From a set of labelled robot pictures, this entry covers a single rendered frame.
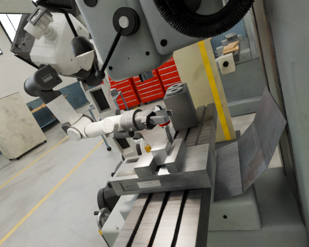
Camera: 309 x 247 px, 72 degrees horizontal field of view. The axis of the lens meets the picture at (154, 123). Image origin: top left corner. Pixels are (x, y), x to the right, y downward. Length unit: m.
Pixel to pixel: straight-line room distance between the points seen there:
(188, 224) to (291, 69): 0.43
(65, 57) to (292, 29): 0.89
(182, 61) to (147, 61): 1.86
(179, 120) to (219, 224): 0.53
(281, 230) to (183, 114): 0.61
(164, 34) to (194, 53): 1.87
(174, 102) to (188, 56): 1.44
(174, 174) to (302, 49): 0.45
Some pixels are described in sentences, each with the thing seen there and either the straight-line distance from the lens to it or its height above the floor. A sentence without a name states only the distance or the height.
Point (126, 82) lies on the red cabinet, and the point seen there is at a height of 0.77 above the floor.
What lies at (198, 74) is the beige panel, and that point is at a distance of 2.49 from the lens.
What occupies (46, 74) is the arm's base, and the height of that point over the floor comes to 1.43.
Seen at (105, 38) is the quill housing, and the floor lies 1.44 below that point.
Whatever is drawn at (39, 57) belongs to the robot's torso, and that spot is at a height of 1.51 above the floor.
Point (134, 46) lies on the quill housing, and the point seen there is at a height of 1.39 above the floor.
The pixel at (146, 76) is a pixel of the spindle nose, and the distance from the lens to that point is 0.74.
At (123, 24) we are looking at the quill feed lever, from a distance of 0.62.
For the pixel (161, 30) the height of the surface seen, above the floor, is 1.40.
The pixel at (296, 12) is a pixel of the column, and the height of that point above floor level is 1.34.
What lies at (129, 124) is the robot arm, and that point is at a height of 1.14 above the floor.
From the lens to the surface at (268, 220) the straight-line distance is 0.85.
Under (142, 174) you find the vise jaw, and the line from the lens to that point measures 0.72.
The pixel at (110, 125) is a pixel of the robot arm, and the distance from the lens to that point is 0.89.
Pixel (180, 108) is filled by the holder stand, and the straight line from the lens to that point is 1.08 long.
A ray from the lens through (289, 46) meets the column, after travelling 0.49.
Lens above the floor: 1.37
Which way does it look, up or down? 19 degrees down
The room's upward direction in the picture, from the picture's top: 22 degrees counter-clockwise
